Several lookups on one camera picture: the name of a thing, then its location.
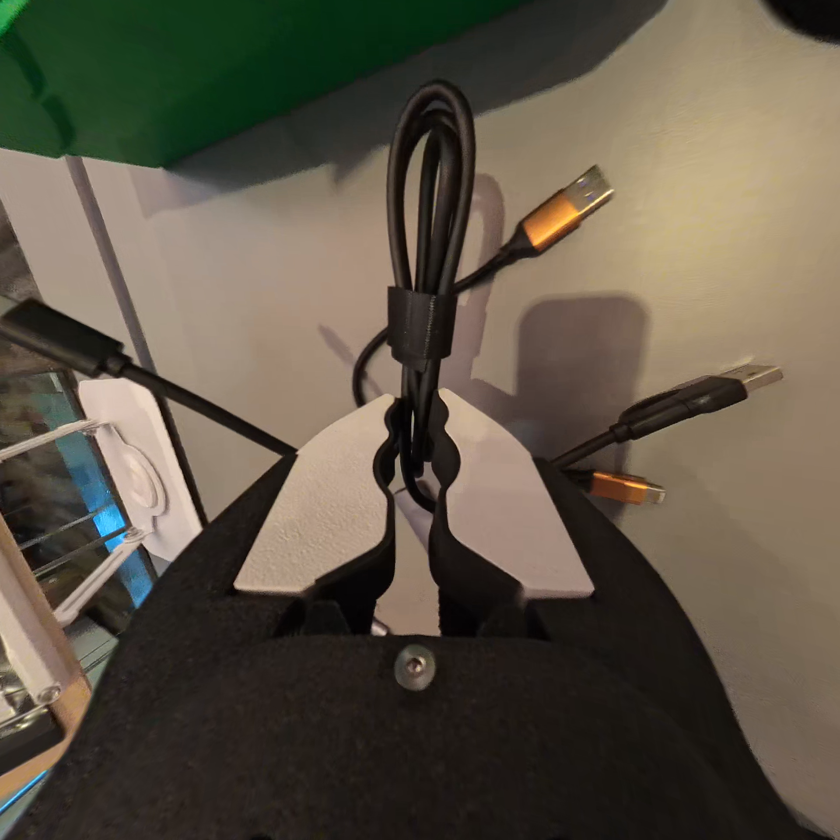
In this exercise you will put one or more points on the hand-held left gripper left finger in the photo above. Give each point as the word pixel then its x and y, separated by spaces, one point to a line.
pixel 321 512

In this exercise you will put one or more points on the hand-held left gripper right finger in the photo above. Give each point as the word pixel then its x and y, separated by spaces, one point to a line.
pixel 518 518

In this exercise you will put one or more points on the green plastic bin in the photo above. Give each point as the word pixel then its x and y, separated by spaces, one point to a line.
pixel 164 79

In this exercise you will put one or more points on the white document stand base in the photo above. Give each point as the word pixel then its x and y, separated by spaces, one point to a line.
pixel 115 410

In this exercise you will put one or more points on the light wooden board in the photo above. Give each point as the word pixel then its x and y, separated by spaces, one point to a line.
pixel 72 705

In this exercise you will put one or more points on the black chair armrest pad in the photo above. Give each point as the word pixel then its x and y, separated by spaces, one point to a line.
pixel 807 16

